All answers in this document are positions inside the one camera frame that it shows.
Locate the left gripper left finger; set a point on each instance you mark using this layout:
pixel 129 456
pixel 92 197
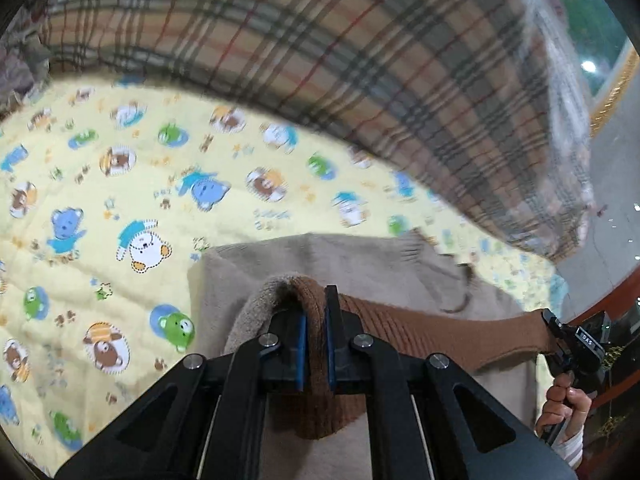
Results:
pixel 204 418

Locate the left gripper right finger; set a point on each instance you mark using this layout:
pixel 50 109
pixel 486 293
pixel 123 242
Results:
pixel 429 419

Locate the beige knit sweater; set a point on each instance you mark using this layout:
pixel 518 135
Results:
pixel 403 291

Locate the right hand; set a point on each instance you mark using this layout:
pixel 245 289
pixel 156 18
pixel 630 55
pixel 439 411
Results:
pixel 565 405

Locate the yellow cartoon bear quilt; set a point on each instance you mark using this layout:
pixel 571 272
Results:
pixel 112 189

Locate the plaid beige blanket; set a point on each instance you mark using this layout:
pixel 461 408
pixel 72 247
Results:
pixel 481 100

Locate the landscape wall painting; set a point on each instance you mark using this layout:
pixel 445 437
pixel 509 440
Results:
pixel 609 60

